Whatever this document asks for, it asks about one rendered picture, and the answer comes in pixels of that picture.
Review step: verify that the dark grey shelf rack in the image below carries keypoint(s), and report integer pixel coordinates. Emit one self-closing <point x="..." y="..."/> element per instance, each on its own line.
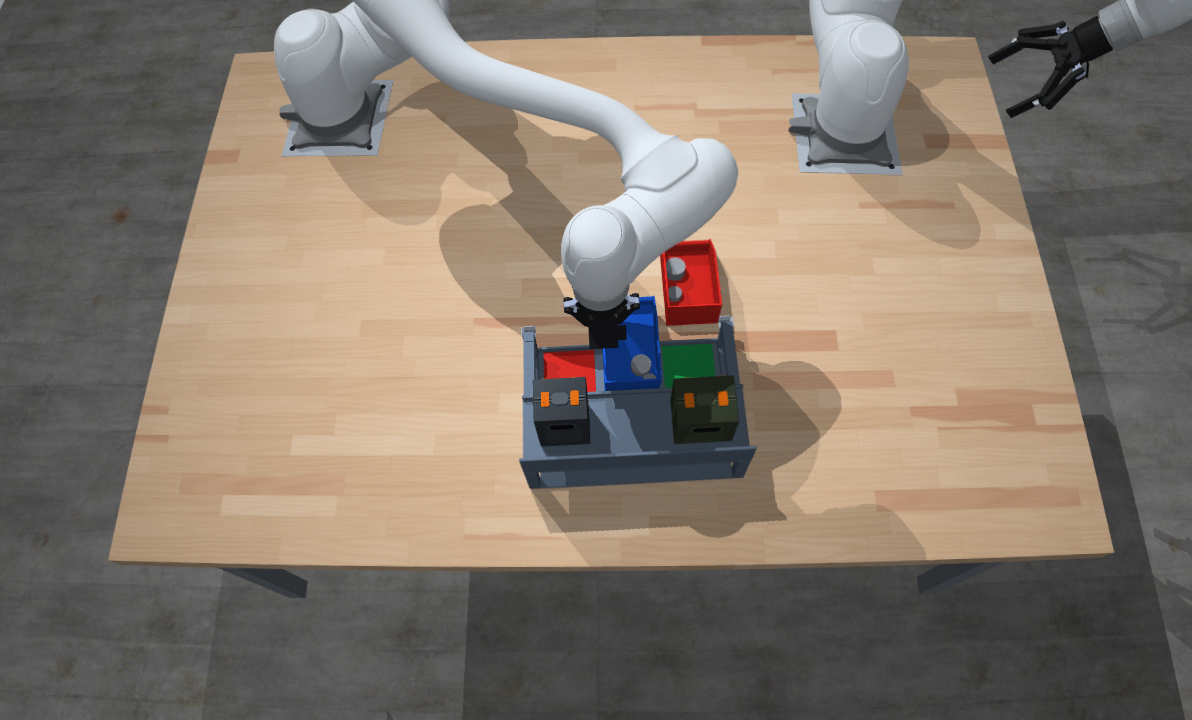
<point x="632" y="428"/>

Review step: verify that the blue bin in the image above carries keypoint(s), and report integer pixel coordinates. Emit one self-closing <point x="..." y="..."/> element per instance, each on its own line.
<point x="642" y="338"/>

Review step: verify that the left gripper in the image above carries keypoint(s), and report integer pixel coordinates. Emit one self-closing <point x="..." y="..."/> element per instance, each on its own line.
<point x="1092" y="43"/>

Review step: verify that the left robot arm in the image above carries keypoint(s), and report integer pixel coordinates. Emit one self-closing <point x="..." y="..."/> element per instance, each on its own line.
<point x="863" y="76"/>

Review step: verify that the red bin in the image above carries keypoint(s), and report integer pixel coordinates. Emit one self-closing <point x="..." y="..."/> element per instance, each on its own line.
<point x="700" y="285"/>

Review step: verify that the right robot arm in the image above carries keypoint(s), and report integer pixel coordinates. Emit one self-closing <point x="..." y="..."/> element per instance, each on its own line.
<point x="672" y="187"/>

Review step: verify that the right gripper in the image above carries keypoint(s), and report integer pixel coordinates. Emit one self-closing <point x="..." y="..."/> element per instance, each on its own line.
<point x="620" y="312"/>

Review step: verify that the dark green case with orange latches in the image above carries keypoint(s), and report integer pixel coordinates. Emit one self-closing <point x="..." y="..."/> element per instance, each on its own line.
<point x="704" y="409"/>

